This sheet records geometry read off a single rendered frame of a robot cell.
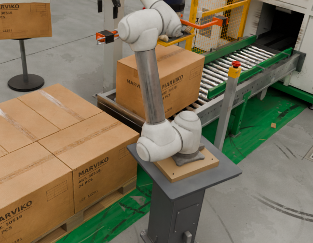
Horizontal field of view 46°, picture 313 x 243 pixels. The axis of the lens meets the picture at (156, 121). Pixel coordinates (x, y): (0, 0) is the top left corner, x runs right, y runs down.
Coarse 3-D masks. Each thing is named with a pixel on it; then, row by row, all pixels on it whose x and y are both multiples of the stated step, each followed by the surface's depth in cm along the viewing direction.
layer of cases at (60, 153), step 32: (32, 96) 301; (64, 96) 305; (0, 128) 261; (32, 128) 264; (64, 128) 268; (96, 128) 271; (128, 128) 275; (0, 160) 234; (32, 160) 236; (64, 160) 239; (96, 160) 246; (128, 160) 275; (0, 192) 211; (32, 192) 214; (64, 192) 236; (96, 192) 262; (0, 224) 206; (32, 224) 226
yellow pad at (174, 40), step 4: (184, 32) 279; (180, 36) 272; (184, 36) 273; (188, 36) 274; (192, 36) 278; (160, 40) 262; (168, 40) 262; (172, 40) 263; (176, 40) 265; (180, 40) 269; (160, 44) 261; (164, 44) 258; (168, 44) 259; (172, 44) 263
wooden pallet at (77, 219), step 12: (132, 180) 291; (120, 192) 291; (96, 204) 279; (108, 204) 280; (72, 216) 253; (84, 216) 269; (60, 228) 258; (72, 228) 259; (36, 240) 235; (48, 240) 249
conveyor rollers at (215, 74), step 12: (252, 48) 437; (216, 60) 392; (228, 60) 401; (240, 60) 402; (252, 60) 403; (264, 60) 404; (204, 72) 371; (216, 72) 373; (204, 84) 344; (216, 84) 346; (204, 96) 325; (216, 96) 327; (192, 108) 306; (168, 120) 288
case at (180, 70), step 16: (160, 48) 303; (176, 48) 306; (128, 64) 272; (160, 64) 277; (176, 64) 280; (192, 64) 286; (128, 80) 276; (160, 80) 259; (176, 80) 276; (192, 80) 297; (128, 96) 283; (176, 96) 286; (192, 96) 309; (144, 112) 279; (176, 112) 297
